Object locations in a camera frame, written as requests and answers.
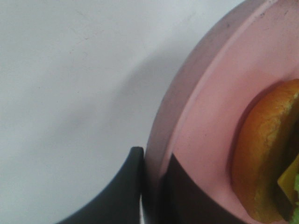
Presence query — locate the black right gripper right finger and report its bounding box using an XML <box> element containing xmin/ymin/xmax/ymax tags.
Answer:
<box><xmin>140</xmin><ymin>153</ymin><xmax>252</xmax><ymax>224</ymax></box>

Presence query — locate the pink round plate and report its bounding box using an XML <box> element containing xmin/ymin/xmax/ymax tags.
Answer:
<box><xmin>145</xmin><ymin>0</ymin><xmax>299</xmax><ymax>224</ymax></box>

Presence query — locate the burger with lettuce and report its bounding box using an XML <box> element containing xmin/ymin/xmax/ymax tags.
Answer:
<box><xmin>231</xmin><ymin>79</ymin><xmax>299</xmax><ymax>224</ymax></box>

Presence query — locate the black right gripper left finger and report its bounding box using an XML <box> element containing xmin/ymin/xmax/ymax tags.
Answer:
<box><xmin>60</xmin><ymin>147</ymin><xmax>144</xmax><ymax>224</ymax></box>

